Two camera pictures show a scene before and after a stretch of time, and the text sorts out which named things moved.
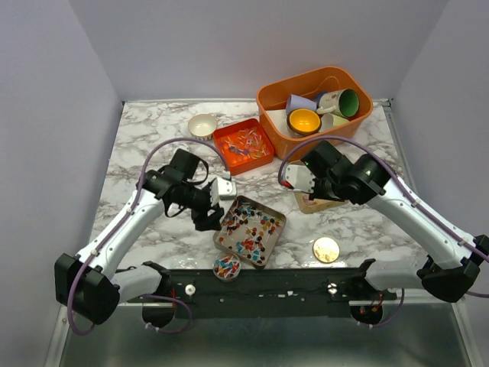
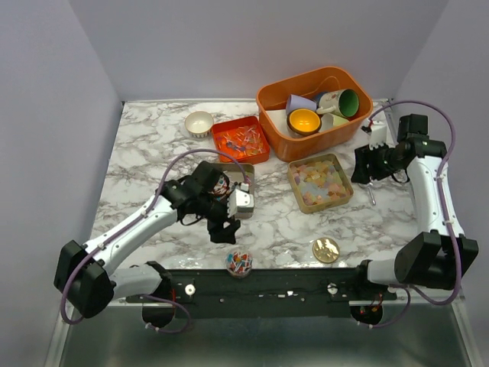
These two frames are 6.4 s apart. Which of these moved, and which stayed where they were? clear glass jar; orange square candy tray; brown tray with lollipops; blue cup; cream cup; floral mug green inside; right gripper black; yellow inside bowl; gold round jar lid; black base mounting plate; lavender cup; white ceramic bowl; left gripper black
Moved: brown tray with lollipops; left gripper black; clear glass jar; orange square candy tray; right gripper black
Stayed: floral mug green inside; black base mounting plate; cream cup; white ceramic bowl; yellow inside bowl; gold round jar lid; blue cup; lavender cup
